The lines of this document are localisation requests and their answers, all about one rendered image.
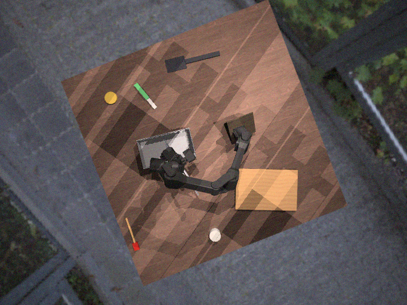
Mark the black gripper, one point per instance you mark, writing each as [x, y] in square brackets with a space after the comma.
[189, 156]

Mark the grey metal roasting tin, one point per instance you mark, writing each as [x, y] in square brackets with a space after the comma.
[152, 147]

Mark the grey cylinder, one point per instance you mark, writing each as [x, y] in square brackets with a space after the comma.
[214, 235]

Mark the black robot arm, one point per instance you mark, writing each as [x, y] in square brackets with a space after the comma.
[172, 173]

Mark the yellow round disc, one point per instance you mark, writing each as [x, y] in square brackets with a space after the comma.
[110, 97]

